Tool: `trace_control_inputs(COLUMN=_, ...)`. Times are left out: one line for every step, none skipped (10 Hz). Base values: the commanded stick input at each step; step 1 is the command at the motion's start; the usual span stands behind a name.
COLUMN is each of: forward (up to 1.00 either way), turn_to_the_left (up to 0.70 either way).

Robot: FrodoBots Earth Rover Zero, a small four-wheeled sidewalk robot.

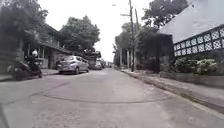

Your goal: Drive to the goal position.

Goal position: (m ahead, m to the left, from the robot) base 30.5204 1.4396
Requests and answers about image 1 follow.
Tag vehicle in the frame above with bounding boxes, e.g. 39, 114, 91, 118
89, 59, 104, 71

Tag grey concrete road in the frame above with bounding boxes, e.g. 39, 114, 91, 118
0, 68, 224, 128

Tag tall utility pole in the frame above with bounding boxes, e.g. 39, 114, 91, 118
128, 0, 136, 73

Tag silver car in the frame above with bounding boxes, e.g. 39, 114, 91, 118
55, 55, 90, 75

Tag round-crowned tree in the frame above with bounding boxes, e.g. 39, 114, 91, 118
59, 14, 101, 54

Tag low house with porch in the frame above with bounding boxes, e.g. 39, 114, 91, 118
0, 23, 74, 74

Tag group of trees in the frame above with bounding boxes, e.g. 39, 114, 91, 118
113, 0, 189, 71

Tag dark motorcycle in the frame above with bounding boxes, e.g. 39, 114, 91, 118
7, 49, 44, 81

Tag pale flowering bushes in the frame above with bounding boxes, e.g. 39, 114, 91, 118
169, 57, 221, 76

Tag raised concrete sidewalk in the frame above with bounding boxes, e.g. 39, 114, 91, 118
118, 68, 224, 114

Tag building with lattice fence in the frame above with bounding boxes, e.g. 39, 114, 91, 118
156, 0, 224, 73

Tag large dark tree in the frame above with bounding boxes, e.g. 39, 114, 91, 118
0, 0, 49, 51

